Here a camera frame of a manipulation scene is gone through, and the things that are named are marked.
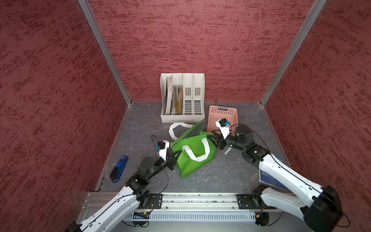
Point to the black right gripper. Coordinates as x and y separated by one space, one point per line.
219 138

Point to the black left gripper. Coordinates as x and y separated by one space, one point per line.
170 160

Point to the green insulated delivery bag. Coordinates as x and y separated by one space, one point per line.
196 149

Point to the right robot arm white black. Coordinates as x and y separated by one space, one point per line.
319 207

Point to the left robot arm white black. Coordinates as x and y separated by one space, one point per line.
133 195

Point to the white paper strip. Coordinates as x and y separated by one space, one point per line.
227 151

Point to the pink perforated plastic basket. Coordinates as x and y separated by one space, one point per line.
217 113

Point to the white magazine file organizer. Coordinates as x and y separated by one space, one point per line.
193 100

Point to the blue stapler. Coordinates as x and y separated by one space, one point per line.
118 169

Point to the blue paperback book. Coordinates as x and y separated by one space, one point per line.
269 180

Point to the books in file organizer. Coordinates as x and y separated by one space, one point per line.
171 85

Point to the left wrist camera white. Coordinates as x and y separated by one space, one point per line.
162 147

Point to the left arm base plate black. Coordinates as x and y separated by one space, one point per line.
150 201

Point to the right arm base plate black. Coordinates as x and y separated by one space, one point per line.
251 202

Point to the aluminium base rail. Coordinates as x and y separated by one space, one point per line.
200 201

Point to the right aluminium corner post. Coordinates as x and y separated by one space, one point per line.
301 35

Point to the aluminium corner post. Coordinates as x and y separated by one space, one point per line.
301 35
89 15

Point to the left aluminium corner post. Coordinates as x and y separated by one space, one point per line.
89 15

